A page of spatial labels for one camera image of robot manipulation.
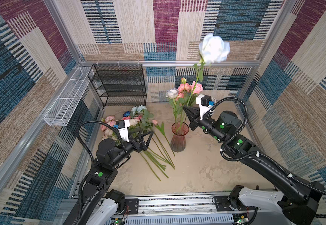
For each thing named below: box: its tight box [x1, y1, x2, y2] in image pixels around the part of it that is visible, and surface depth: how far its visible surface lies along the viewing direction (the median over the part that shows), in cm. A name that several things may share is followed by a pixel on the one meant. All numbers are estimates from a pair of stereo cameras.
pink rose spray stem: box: [175, 76, 204, 125], surface depth 74 cm
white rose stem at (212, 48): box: [185, 33, 231, 107], surface depth 36 cm
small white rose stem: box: [165, 87, 179, 130], surface depth 74 cm
